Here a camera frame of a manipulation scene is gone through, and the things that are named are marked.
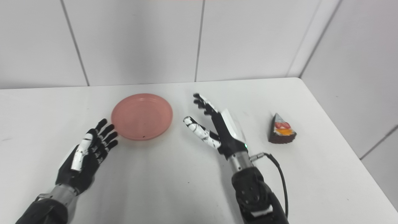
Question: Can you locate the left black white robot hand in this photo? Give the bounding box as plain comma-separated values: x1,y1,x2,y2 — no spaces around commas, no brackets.
55,118,119,196

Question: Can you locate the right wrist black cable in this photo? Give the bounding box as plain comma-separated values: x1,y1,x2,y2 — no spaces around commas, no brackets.
250,152,289,218

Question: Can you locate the pink round plate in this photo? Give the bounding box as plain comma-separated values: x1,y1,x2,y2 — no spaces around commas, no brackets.
111,93,174,141

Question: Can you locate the chocolate cake slice with fruit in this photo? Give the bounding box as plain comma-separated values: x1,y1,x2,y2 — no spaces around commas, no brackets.
268,113,297,144

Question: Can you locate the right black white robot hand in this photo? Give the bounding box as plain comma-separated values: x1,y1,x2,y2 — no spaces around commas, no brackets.
183,93,249,160

